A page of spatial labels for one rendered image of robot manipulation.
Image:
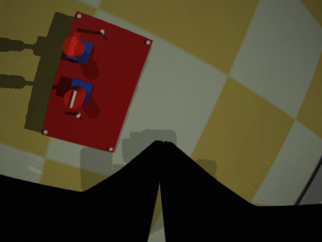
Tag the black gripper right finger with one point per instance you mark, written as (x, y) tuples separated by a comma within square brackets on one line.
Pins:
[(198, 208)]

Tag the red circuit board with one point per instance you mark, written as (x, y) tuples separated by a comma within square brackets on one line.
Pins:
[(96, 76)]

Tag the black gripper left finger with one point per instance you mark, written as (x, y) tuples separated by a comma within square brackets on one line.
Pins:
[(118, 209)]

